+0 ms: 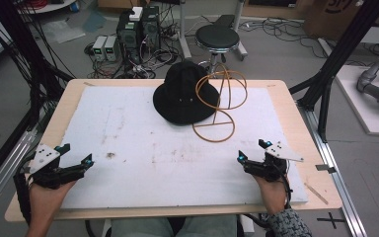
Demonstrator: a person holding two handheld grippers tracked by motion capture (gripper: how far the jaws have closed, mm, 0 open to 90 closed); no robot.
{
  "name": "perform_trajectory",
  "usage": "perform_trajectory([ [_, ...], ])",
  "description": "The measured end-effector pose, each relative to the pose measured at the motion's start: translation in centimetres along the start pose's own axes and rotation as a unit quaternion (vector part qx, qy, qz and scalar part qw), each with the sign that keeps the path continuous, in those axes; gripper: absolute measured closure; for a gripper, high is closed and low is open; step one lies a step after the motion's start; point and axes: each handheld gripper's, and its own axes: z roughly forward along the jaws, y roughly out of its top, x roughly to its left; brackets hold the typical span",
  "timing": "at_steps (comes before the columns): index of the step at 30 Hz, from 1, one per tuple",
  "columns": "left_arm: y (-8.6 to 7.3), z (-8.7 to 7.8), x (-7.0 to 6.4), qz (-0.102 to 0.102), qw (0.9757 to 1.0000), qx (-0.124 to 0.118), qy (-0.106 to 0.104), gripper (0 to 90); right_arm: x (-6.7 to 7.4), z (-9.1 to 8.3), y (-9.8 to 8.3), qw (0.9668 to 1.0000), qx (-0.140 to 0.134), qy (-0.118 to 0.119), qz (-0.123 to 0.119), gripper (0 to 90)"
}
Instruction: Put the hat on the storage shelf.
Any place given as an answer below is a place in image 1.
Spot person's left hand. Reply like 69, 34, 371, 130
29, 179, 77, 220

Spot black computer tower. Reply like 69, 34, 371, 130
115, 13, 143, 64
140, 5, 162, 53

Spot person's right hand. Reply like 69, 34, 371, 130
252, 175, 289, 215

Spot clear plastic sheet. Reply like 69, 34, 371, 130
41, 19, 87, 44

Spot black bucket hat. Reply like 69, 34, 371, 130
152, 60, 221, 126

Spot cardboard box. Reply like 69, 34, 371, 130
303, 0, 379, 41

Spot white round table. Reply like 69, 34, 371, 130
16, 0, 77, 15

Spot grey tape piece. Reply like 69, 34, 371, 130
315, 163, 338, 175

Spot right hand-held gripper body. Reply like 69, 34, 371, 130
244, 141, 305, 183

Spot white desk leg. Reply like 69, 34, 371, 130
231, 0, 249, 62
177, 0, 192, 61

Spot black frame post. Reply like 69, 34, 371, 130
289, 0, 379, 142
0, 0, 75, 110

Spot black round stool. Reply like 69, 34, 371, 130
194, 24, 242, 75

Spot black floor cables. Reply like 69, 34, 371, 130
238, 16, 330, 60

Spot tan wire hat stand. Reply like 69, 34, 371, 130
191, 63, 249, 143

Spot person's legs in pants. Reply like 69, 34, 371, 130
110, 214, 239, 237

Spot white box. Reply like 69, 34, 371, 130
128, 6, 144, 23

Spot aluminium rail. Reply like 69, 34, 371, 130
0, 129, 38, 220
298, 103, 369, 237

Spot grey power supply unit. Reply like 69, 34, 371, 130
104, 35, 120, 62
92, 35, 109, 62

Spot tan tape strip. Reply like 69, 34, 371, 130
303, 182, 330, 205

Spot white foam board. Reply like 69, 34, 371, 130
60, 86, 309, 210

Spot white base board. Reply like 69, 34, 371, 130
335, 64, 379, 136

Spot tangle of floor cables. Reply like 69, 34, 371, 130
84, 19, 183, 80

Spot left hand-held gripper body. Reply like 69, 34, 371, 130
21, 143, 88, 191

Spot black sleeved gripper cable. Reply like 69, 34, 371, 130
13, 171, 34, 226

